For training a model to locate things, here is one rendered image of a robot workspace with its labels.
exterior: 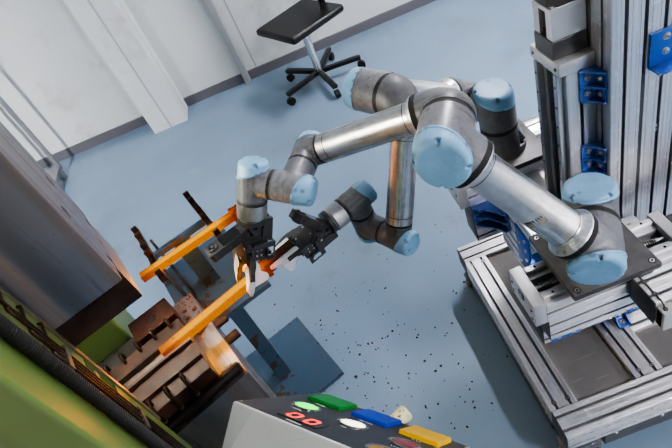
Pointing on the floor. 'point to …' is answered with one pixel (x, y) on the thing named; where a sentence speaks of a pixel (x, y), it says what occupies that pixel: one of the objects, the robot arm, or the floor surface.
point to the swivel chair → (307, 15)
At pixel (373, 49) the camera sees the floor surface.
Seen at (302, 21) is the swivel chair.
